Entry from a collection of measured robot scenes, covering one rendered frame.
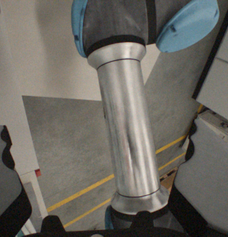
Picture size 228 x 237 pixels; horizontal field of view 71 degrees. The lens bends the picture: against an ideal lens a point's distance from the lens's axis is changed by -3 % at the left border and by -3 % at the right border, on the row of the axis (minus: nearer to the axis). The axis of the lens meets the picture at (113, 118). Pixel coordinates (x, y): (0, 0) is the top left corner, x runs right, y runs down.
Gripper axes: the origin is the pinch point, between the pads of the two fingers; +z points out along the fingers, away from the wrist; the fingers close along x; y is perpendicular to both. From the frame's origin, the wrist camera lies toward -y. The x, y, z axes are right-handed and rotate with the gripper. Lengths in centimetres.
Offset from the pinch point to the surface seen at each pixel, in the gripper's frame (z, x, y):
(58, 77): 39.3, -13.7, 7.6
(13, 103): 32.9, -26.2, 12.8
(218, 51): 239, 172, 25
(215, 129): 258, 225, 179
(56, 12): 37.0, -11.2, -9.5
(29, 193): 32, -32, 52
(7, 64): 31.8, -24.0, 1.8
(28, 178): 37, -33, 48
